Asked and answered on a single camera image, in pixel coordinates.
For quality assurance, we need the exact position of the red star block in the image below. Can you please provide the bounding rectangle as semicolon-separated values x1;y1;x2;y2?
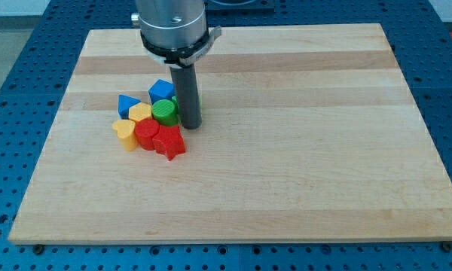
152;125;185;160

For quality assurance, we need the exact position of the blue triangle block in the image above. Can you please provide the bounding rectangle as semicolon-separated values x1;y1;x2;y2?
118;94;140;119

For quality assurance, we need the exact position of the green cylinder block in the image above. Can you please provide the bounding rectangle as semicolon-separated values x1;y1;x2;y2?
152;99;179;126

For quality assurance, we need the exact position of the red cylinder block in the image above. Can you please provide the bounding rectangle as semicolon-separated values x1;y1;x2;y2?
134;119;160;151

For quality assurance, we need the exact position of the yellow heart block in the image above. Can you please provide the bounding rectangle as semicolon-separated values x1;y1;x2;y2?
112;119;138;151

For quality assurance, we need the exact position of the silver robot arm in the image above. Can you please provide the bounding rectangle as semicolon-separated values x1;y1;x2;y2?
131;0;221;69

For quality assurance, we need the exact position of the blue cube block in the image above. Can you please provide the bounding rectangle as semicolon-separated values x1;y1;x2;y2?
148;80;175;104

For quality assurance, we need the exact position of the wooden board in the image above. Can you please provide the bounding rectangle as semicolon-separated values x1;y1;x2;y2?
9;23;452;245

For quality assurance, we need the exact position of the yellow hexagon block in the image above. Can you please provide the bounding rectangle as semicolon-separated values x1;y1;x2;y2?
128;102;153;123

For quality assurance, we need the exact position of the green block behind rod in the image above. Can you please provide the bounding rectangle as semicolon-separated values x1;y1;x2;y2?
171;96;179;114

